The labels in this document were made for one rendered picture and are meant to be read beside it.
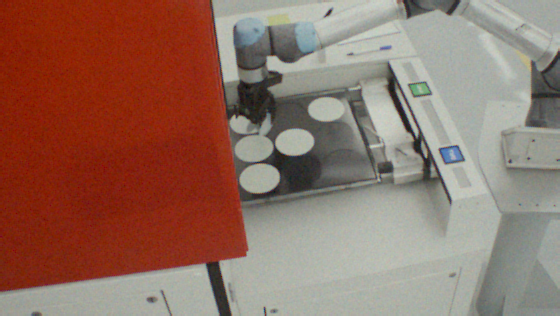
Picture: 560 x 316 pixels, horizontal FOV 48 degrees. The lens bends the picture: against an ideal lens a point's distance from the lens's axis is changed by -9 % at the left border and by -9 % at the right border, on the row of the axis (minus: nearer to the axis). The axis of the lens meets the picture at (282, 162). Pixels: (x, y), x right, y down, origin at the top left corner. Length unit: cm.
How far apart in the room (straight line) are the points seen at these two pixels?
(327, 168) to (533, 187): 57
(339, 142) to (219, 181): 83
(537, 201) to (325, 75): 70
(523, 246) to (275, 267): 86
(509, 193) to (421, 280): 34
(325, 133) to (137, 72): 102
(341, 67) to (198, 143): 105
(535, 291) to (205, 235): 163
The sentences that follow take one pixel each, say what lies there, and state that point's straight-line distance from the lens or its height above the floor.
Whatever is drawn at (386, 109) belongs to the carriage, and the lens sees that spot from 193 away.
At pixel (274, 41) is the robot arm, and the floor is 123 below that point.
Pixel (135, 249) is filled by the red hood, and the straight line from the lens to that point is 112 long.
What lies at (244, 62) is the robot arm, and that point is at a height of 118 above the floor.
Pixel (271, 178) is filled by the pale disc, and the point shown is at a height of 90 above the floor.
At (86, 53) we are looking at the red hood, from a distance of 86.
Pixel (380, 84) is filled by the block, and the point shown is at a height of 91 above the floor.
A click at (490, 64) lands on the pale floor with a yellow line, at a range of 365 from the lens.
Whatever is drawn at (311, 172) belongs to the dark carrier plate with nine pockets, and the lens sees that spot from 173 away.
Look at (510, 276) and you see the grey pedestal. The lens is 229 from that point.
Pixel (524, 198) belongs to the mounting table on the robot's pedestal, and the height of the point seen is 82.
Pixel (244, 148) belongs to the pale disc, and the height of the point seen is 90.
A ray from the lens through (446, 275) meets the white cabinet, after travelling 174.
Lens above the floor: 215
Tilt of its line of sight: 45 degrees down
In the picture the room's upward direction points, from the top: 5 degrees counter-clockwise
